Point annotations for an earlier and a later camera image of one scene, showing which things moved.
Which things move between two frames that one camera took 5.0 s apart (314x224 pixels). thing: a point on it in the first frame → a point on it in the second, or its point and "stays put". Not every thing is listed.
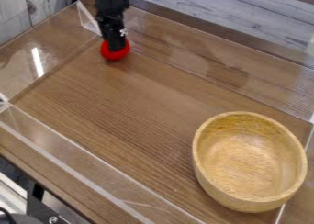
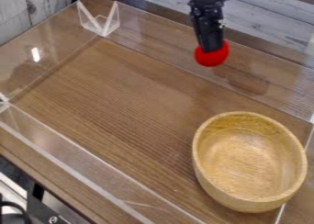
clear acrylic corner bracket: x=88 y=20 stays put
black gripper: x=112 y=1 → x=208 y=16
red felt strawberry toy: x=116 y=55 → x=216 y=58
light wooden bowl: x=251 y=161 stays put
